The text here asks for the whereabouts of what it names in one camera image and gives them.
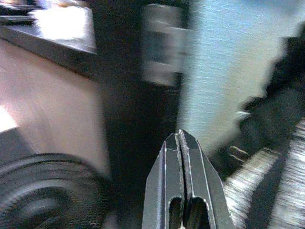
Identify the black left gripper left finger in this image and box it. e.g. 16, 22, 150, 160
142, 133, 186, 229

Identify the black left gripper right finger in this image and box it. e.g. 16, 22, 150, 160
178, 129, 235, 229

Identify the light blue cloth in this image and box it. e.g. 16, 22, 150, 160
176, 0, 305, 156

